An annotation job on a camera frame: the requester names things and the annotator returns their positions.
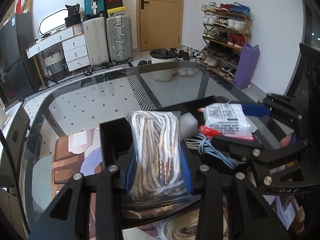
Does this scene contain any bagged white cord with copper tips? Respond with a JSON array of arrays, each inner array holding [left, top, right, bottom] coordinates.
[[125, 110, 198, 205]]

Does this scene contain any woven basket bag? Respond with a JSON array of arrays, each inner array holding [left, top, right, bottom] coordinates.
[[43, 49, 67, 82]]

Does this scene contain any person's right hand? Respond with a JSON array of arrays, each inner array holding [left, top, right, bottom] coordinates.
[[279, 133, 293, 147]]

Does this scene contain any black cardboard box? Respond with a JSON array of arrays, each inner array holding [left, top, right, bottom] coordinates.
[[99, 95, 281, 230]]

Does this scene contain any black bag on desk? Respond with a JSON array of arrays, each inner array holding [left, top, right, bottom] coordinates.
[[65, 3, 81, 28]]

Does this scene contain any white suitcase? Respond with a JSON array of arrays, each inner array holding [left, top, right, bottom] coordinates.
[[83, 17, 110, 67]]

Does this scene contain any wooden shoe rack with shoes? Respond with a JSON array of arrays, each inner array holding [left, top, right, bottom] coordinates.
[[201, 1, 252, 81]]

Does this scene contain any stack of shoe boxes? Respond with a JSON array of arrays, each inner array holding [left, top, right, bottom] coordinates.
[[104, 0, 126, 17]]

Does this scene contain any bagged white rope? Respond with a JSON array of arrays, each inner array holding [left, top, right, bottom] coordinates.
[[152, 205, 201, 240]]

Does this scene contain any anime printed desk mat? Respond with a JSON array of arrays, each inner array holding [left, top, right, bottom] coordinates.
[[52, 128, 303, 239]]

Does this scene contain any silver suitcase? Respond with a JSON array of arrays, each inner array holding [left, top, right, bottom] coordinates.
[[106, 14, 133, 65]]

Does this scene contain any oval vanity mirror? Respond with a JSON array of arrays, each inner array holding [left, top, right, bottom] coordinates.
[[38, 8, 68, 36]]

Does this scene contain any white charging cable bundle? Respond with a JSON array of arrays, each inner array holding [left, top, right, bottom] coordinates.
[[183, 133, 249, 169]]

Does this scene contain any grey side cabinet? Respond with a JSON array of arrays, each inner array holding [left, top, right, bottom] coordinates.
[[1, 102, 30, 187]]

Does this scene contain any white tissue pack red wrapper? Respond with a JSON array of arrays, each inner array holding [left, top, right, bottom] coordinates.
[[197, 103, 255, 141]]

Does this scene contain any black refrigerator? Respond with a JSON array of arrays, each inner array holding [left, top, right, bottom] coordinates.
[[1, 13, 42, 101]]

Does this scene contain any tan wooden door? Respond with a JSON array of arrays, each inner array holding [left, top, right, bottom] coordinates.
[[136, 0, 184, 51]]

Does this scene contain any white trash bin black liner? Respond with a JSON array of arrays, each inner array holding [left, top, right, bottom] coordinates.
[[149, 49, 177, 82]]

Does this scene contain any purple paper bag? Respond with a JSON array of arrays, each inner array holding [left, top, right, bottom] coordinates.
[[233, 43, 260, 89]]

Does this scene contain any white drawer desk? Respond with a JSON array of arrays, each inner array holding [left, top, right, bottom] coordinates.
[[25, 24, 90, 72]]

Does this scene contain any white foam block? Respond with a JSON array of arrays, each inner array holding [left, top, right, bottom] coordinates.
[[180, 112, 199, 140]]

